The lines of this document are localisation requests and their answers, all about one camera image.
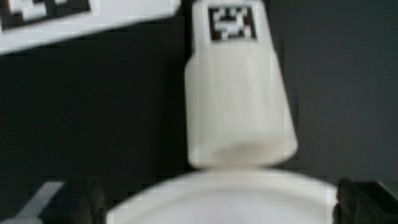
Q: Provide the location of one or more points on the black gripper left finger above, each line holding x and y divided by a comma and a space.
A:
77, 206

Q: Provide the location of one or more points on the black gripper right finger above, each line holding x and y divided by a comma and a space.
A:
367, 202

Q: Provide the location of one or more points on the white round table top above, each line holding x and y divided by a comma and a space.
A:
260, 196

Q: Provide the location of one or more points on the white cylindrical table leg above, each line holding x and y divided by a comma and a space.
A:
239, 120

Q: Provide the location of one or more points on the white cross-shaped table base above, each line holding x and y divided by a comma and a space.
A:
45, 21

